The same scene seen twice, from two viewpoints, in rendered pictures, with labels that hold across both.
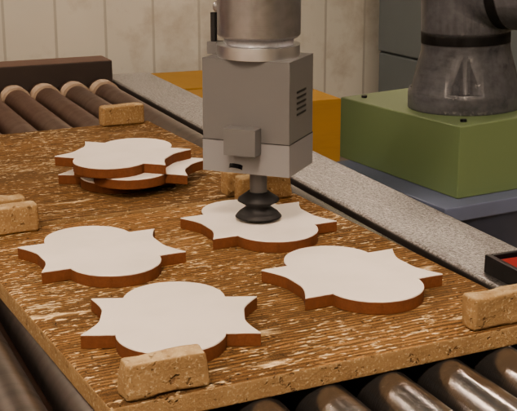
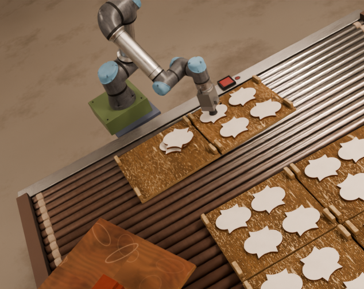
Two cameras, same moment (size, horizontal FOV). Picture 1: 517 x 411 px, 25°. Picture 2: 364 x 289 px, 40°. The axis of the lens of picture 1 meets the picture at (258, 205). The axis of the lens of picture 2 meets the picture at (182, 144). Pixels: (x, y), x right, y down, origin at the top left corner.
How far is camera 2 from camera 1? 239 cm
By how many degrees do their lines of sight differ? 69
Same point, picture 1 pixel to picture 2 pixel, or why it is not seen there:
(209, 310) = (263, 105)
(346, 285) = (248, 94)
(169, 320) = (268, 108)
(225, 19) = (208, 85)
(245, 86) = (212, 93)
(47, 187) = (184, 153)
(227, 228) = (220, 114)
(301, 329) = (263, 98)
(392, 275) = (243, 91)
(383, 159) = (127, 122)
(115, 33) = not seen: outside the picture
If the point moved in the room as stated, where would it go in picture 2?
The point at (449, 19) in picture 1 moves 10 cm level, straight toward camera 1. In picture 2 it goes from (123, 85) to (140, 82)
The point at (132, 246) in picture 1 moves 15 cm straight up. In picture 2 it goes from (232, 123) to (224, 99)
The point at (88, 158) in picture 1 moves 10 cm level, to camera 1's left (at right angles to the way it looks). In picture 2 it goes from (183, 141) to (184, 156)
